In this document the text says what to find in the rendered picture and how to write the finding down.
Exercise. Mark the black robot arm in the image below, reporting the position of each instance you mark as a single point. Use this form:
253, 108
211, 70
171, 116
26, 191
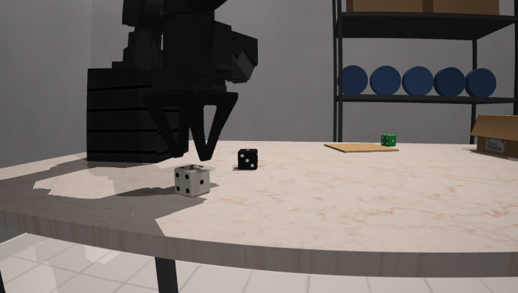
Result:
225, 46

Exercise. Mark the green die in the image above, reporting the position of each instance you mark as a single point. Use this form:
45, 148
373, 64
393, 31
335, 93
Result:
388, 140

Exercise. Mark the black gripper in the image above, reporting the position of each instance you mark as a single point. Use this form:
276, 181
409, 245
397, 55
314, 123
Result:
184, 42

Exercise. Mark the open brown cardboard box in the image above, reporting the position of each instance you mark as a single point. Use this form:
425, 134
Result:
497, 127

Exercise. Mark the tan mat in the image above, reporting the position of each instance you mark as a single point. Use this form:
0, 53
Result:
359, 147

